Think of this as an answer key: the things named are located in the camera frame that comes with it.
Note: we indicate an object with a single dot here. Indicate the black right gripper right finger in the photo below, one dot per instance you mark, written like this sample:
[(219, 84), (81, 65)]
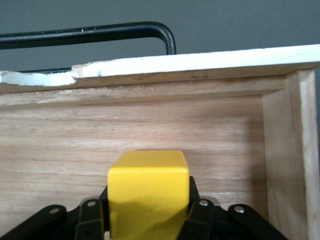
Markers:
[(207, 217)]

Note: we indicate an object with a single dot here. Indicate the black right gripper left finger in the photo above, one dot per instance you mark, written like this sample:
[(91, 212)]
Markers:
[(87, 217)]

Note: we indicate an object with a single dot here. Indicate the yellow cube block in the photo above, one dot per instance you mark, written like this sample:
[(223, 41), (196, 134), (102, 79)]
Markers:
[(147, 190)]

